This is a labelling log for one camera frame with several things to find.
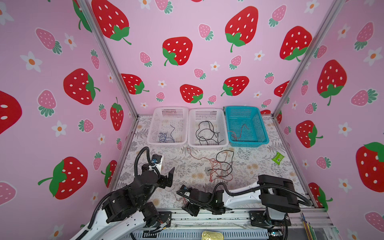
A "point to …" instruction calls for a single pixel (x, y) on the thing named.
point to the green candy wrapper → (278, 158)
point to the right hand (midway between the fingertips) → (182, 210)
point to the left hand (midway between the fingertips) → (166, 166)
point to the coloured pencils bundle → (310, 232)
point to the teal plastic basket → (246, 127)
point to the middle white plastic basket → (217, 116)
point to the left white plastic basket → (169, 127)
